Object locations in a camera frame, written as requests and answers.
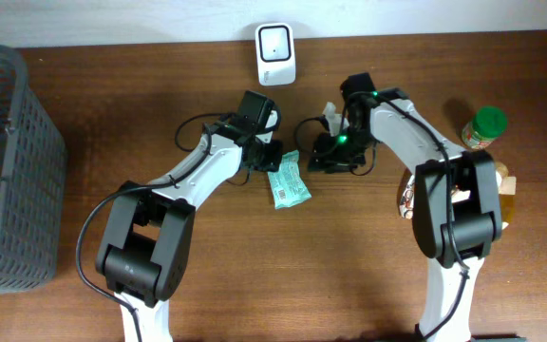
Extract teal snack packet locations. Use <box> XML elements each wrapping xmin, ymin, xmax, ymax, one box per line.
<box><xmin>268</xmin><ymin>150</ymin><xmax>311</xmax><ymax>210</ymax></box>

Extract brown glutinous rice bag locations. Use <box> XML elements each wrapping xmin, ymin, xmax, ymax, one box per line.
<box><xmin>399</xmin><ymin>161</ymin><xmax>517</xmax><ymax>230</ymax></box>

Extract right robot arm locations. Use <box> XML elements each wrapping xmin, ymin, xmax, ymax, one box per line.
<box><xmin>308</xmin><ymin>73</ymin><xmax>502</xmax><ymax>341</ymax></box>

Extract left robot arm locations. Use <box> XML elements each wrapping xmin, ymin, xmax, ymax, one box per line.
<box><xmin>95</xmin><ymin>91</ymin><xmax>282</xmax><ymax>341</ymax></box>

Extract white barcode scanner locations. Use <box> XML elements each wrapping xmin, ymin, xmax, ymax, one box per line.
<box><xmin>255</xmin><ymin>23</ymin><xmax>296</xmax><ymax>86</ymax></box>

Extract dark grey plastic basket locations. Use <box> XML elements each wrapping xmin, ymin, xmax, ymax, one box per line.
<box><xmin>0</xmin><ymin>46</ymin><xmax>67</xmax><ymax>295</ymax></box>

